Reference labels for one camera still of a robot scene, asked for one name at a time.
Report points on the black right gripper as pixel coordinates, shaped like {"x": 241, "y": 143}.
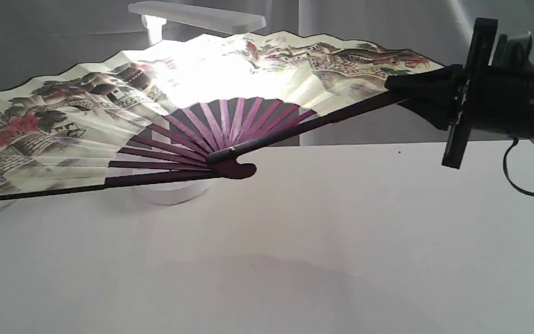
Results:
{"x": 487, "y": 98}

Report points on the painted paper folding fan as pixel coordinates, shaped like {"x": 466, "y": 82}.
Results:
{"x": 151, "y": 159}

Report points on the white desk lamp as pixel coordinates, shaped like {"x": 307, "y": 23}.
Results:
{"x": 154, "y": 14}

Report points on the grey backdrop curtain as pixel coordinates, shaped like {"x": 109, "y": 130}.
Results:
{"x": 210, "y": 92}

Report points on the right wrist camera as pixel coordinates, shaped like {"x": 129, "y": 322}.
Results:
{"x": 512, "y": 54}

